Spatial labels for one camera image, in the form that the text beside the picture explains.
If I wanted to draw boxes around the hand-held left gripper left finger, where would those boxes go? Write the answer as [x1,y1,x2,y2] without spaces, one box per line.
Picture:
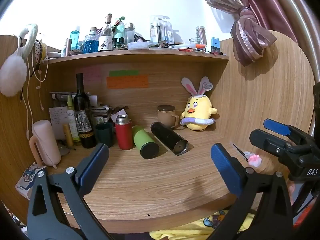
[26,143,113,240]

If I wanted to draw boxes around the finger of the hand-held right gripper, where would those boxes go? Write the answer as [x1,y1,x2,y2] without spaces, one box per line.
[249,129,301,158]
[264,118,313,146]

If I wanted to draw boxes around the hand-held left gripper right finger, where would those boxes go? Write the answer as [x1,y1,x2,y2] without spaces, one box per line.
[210,143,294,240]

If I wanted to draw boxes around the dark green cup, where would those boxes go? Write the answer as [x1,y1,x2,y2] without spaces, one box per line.
[94,122,115,148]

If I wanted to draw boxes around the green thermos cup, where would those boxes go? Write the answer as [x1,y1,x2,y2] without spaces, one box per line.
[131,125,160,160]

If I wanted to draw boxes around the black thermos cup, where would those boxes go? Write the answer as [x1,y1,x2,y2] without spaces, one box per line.
[150,122,189,156]

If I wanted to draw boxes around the black pen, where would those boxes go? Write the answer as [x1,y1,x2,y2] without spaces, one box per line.
[233,144,248,158]

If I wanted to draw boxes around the pink hair clip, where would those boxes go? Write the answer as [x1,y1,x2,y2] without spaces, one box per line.
[244,151,262,167]

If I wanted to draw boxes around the yellow stick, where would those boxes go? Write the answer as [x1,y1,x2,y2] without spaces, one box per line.
[63,124,74,147]

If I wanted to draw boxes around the red thermos bottle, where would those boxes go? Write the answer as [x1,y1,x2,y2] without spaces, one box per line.
[115,114,133,150]

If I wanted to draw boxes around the dark wine bottle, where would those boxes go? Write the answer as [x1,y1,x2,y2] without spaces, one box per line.
[73,73,97,149]

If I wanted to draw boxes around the yellow-green spray bottle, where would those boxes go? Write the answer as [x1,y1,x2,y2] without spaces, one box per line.
[66,95,80,142]

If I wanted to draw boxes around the pile of paper packets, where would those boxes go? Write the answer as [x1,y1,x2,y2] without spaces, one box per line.
[90,105,129,125]

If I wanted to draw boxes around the white handwritten paper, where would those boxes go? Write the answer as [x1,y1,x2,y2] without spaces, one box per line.
[48,106,68,140]

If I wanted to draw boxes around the yellow chick plush toy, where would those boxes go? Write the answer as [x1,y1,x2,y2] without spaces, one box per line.
[179,76,218,132]

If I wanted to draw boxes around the yellow cartoon blanket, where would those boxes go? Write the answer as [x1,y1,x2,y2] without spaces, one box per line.
[149,210,255,240]

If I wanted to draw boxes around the blue cartoon paper box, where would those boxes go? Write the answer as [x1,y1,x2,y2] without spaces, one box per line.
[15,162,47,200]

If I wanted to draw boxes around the brown mug with lid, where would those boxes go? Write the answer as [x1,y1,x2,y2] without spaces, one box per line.
[157,105,179,129]

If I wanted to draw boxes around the orange sticky note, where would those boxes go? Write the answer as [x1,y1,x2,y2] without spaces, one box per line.
[106,75,149,89]

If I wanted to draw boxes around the pink sticky note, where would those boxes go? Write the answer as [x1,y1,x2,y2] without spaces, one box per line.
[76,65,102,84]

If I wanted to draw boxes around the green sticky note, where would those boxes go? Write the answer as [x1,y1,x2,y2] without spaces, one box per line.
[109,70,139,77]

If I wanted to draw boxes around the blue plastic block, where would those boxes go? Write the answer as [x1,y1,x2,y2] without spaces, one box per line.
[210,37,221,53]

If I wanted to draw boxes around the pink striped curtain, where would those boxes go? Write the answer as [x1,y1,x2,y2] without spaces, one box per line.
[192,0,300,67]

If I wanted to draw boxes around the wooden shelf board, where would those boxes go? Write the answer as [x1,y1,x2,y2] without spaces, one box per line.
[41,47,230,64]

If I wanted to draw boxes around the blue patterned glass bottle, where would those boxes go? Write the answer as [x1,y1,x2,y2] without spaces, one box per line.
[83,27,99,54]

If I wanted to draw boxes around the white fluffy earmuffs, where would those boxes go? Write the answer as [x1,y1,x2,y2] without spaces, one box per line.
[0,23,38,97]

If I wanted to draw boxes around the brown clear tube jar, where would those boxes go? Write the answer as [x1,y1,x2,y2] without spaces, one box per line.
[195,26,206,45]

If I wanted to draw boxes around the beige metal pole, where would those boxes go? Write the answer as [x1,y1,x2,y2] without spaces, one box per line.
[265,0,320,84]

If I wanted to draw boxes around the dotted headbands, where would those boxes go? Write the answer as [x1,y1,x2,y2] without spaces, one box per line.
[29,39,48,77]

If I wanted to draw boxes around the teal plastic bottle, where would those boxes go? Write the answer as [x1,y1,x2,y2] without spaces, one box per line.
[70,26,81,51]

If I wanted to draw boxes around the white flat box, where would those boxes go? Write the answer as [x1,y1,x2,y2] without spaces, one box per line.
[127,42,150,50]

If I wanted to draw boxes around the clear bottle with label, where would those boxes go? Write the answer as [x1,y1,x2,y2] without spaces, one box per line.
[98,13,113,52]

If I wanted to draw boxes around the green pump bottle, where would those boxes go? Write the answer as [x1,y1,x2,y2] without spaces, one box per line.
[115,16,125,39]

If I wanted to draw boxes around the white cosmetic packages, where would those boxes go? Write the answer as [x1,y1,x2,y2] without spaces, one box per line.
[150,15,174,43]

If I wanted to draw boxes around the pink bottle with handle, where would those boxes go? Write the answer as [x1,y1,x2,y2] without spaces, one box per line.
[29,120,62,167]

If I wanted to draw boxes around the white hanging cable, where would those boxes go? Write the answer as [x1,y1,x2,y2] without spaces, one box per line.
[24,36,49,140]

